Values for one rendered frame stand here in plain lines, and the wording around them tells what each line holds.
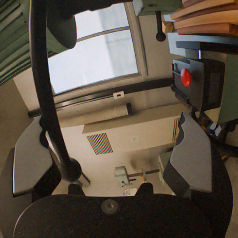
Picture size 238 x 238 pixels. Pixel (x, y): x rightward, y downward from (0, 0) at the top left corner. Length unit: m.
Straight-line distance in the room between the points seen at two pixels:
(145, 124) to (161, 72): 0.72
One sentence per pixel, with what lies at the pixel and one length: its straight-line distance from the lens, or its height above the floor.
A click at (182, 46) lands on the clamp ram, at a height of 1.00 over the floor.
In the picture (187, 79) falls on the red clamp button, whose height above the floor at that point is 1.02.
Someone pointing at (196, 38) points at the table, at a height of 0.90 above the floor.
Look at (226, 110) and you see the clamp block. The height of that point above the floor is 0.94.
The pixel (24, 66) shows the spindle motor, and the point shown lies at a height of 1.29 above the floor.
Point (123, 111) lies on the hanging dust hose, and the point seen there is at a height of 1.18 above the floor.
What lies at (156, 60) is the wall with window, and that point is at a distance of 1.61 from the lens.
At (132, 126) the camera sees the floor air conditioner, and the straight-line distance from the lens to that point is 1.58.
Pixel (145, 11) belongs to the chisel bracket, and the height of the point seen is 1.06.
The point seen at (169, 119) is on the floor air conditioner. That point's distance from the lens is 1.66.
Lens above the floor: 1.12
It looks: 6 degrees up
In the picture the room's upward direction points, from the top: 101 degrees counter-clockwise
